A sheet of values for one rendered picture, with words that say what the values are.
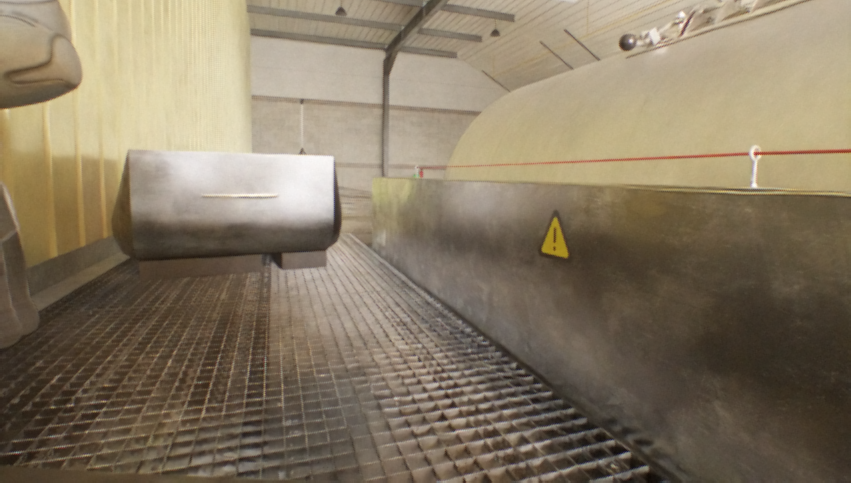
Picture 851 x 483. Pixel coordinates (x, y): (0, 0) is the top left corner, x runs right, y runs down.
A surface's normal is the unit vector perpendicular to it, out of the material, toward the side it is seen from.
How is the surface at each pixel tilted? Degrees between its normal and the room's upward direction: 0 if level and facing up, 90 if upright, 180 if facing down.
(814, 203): 90
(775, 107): 62
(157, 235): 107
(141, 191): 90
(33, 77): 119
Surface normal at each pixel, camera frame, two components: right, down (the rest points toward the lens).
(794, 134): -0.86, -0.37
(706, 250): -0.94, 0.01
